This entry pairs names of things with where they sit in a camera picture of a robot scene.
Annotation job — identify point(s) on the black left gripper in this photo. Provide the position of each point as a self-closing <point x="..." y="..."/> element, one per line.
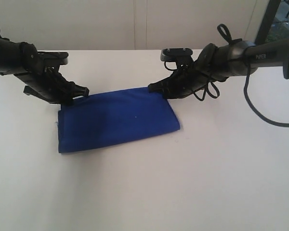
<point x="42" y="82"/>

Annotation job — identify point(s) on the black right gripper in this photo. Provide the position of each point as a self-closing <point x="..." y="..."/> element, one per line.
<point x="197" y="79"/>

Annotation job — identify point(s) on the blue towel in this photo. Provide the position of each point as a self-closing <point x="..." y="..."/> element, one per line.
<point x="112" y="118"/>

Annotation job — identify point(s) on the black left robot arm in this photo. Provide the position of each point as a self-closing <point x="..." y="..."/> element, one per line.
<point x="8" y="59"/>

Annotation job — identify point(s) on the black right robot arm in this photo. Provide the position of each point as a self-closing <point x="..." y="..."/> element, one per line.
<point x="217" y="64"/>

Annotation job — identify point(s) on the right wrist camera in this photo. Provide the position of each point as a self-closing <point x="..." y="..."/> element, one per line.
<point x="180" y="56"/>

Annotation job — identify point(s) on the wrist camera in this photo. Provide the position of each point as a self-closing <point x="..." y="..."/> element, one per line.
<point x="53" y="59"/>
<point x="180" y="56"/>

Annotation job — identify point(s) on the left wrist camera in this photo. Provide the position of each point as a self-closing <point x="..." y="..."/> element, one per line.
<point x="53" y="59"/>

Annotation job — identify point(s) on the black window frame post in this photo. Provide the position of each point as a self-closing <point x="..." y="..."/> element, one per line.
<point x="267" y="21"/>

